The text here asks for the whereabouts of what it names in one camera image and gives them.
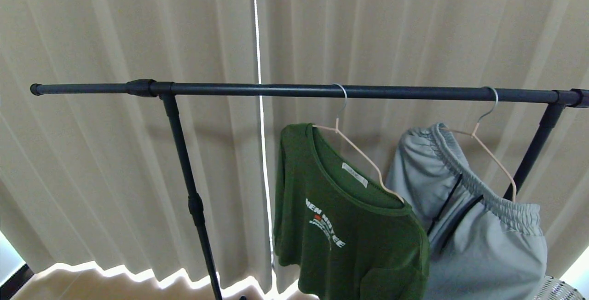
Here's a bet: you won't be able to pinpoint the pink clothes hanger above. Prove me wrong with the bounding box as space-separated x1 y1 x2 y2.
312 83 405 204
444 87 518 202

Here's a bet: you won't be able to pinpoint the green shirt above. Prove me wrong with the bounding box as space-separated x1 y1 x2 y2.
273 123 431 300

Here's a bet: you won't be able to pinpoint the pale grey shorts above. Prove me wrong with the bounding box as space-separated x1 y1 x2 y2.
386 123 548 300

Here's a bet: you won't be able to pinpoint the black clothes rack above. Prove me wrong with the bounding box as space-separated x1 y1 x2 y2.
30 79 589 300

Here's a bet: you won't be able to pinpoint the white laundry basket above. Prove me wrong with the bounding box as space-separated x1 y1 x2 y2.
534 276 586 300

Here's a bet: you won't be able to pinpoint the beige curtain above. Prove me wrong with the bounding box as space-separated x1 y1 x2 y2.
0 0 589 294

